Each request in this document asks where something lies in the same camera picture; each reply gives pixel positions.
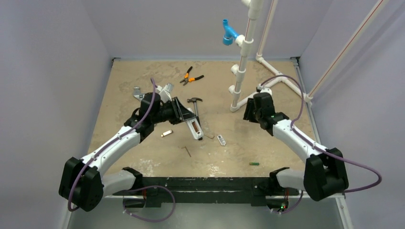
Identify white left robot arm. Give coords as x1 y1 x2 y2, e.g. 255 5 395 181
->
58 93 203 212

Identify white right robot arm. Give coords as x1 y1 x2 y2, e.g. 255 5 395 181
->
244 92 349 201

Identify orange black pliers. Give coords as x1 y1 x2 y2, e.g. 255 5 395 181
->
180 66 204 85

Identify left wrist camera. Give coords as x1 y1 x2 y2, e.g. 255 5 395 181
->
157 83 174 103

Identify white pvc pipe frame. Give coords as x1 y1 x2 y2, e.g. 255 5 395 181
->
228 0 390 113

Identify white remote battery cover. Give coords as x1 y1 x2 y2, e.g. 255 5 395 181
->
217 135 226 146

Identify silver white battery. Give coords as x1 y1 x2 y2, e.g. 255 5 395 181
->
161 130 173 137

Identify white air conditioner remote control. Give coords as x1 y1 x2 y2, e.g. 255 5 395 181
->
185 108 203 141

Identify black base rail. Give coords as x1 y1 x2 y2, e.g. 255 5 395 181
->
112 173 299 208

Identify claw hammer black handle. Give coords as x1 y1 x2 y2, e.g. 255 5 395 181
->
187 97 203 116

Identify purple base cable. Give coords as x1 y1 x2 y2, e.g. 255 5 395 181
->
122 185 176 223

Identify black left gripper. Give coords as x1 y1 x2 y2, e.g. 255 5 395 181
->
151 97 195 125

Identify blue pipe fitting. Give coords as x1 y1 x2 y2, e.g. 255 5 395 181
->
223 19 240 46

